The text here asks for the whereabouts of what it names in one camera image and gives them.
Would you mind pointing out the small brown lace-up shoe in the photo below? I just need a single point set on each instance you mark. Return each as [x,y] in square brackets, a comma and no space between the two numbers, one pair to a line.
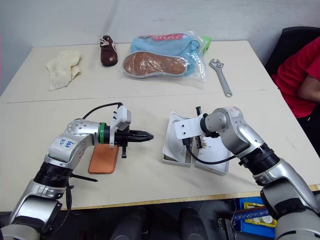
[108,52]

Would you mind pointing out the person in red shirt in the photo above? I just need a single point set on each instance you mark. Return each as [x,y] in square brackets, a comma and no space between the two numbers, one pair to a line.
[295,77]

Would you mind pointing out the white phone box base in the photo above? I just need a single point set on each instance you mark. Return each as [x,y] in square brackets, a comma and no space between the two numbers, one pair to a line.
[172,147]

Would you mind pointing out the shoes in plastic bag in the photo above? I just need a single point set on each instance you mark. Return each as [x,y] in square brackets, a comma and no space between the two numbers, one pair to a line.
[197,72]

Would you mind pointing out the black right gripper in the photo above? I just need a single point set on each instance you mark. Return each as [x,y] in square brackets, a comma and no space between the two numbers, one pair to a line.
[198,111]

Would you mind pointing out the cream crumpled cloth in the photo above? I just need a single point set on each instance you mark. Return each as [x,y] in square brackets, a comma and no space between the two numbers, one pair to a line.
[63,68]

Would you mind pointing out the green packet in bag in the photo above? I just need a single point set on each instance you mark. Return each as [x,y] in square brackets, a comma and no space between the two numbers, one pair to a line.
[206,43]

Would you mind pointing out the black chair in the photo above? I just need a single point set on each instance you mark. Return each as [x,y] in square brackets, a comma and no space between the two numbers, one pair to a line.
[287,37]

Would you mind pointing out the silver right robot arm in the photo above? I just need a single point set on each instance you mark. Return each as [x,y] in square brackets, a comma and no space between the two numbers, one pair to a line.
[252,140]

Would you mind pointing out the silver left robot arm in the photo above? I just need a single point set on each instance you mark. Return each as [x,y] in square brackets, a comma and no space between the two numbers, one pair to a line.
[72,140]

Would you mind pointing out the white phone box lid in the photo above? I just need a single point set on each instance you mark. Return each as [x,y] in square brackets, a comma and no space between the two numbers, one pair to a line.
[213,156]

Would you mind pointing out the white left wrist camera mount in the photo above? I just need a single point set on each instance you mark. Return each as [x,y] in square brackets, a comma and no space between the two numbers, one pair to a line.
[122,117]

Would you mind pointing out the blue plastic bin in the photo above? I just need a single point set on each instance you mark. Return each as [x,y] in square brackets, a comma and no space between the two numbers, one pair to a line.
[240,212]

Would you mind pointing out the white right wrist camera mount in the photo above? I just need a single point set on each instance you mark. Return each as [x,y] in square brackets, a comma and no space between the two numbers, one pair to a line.
[186,126]

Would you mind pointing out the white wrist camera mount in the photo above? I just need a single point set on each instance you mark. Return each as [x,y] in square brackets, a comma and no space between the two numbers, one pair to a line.
[186,126]
[122,117]

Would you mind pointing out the dark rounded shape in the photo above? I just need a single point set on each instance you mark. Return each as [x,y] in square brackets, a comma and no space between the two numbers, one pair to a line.
[130,225]
[192,225]

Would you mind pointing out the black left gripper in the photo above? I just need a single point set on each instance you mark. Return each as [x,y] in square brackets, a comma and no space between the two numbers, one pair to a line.
[122,139]

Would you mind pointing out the silver adjustable wrench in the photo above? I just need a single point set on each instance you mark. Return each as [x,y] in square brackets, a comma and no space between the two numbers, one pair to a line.
[222,77]

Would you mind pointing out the person's bare forearm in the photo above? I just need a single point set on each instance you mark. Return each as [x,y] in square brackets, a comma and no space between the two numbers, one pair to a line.
[310,88]

